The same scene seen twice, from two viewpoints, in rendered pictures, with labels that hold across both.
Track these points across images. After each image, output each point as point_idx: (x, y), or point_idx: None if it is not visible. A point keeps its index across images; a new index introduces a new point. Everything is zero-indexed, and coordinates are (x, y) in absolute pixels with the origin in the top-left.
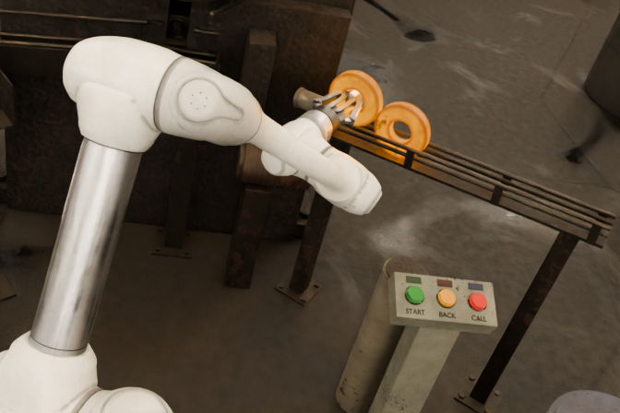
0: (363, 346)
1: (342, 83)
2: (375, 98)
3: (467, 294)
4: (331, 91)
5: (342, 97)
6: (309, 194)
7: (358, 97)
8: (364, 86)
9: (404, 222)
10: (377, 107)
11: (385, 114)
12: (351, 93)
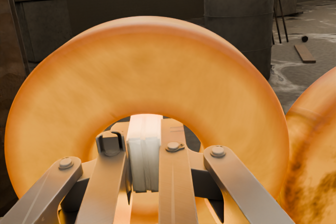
0: None
1: (58, 116)
2: (261, 96)
3: None
4: (26, 185)
5: (103, 189)
6: None
7: (175, 138)
8: (184, 63)
9: None
10: (286, 134)
11: (333, 148)
12: (133, 139)
